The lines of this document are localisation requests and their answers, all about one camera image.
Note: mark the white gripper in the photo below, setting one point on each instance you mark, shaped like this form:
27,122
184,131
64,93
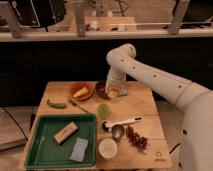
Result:
115,79

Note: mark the apple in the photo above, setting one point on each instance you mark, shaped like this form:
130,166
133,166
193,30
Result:
112,93

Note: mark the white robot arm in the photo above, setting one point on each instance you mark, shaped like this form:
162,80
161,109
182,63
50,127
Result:
195,100

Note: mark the wooden tray table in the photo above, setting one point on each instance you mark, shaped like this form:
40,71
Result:
138,102

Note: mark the dark red bowl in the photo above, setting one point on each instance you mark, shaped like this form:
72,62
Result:
100,89

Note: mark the light green cup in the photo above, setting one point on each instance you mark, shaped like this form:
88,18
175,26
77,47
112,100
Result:
103,111

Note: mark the yellow corn cob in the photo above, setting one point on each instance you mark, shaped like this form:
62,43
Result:
80,92

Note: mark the brown fork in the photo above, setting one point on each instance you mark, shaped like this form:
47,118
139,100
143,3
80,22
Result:
78,106

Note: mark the small metal cup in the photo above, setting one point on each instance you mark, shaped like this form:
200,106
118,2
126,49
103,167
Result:
118,132

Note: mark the bunch of dark grapes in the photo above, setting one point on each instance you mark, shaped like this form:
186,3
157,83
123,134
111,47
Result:
136,140

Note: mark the green cucumber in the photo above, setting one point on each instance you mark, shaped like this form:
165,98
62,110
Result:
56,105

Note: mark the white cup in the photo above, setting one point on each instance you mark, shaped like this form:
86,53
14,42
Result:
107,148

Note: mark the wooden block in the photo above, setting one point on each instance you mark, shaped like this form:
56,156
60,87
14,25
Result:
64,133

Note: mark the blue grey sponge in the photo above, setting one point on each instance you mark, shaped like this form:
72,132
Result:
79,150

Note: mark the black box top left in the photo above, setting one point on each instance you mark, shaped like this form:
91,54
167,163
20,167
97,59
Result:
38,13

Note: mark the grey board at left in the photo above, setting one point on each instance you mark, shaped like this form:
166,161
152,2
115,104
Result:
12,134

